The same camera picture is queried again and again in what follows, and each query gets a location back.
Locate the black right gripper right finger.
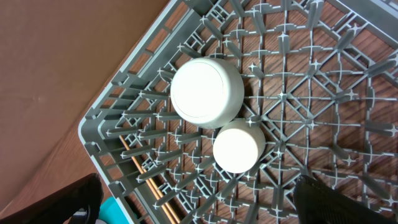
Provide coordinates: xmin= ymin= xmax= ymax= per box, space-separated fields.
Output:
xmin=294 ymin=175 xmax=395 ymax=224

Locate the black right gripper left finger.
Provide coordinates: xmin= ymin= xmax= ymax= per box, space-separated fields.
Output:
xmin=1 ymin=173 xmax=104 ymax=224

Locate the wooden chopstick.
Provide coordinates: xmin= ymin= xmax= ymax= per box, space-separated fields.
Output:
xmin=119 ymin=136 xmax=178 ymax=224
xmin=146 ymin=177 xmax=180 ymax=224

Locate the white plastic cup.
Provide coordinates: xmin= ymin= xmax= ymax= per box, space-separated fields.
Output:
xmin=213 ymin=119 xmax=266 ymax=174

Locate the grey plastic bowl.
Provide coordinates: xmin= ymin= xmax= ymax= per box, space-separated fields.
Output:
xmin=170 ymin=57 xmax=244 ymax=129

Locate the grey dishwasher rack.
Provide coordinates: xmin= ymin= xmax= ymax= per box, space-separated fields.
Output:
xmin=78 ymin=0 xmax=397 ymax=223

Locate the teal plastic tray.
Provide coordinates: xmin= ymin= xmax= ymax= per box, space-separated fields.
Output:
xmin=97 ymin=197 xmax=129 ymax=224

